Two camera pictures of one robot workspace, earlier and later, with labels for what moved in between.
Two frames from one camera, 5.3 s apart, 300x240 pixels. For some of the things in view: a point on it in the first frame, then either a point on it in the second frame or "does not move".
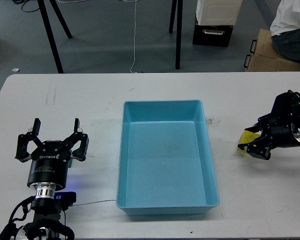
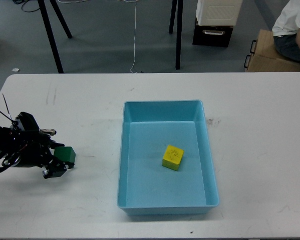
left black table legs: (49, 32) does not move
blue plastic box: (166, 166) does not move
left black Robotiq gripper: (49, 163) to (38, 152)
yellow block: (247, 136) to (173, 157)
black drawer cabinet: (212, 35) does not move
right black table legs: (179, 29) does not move
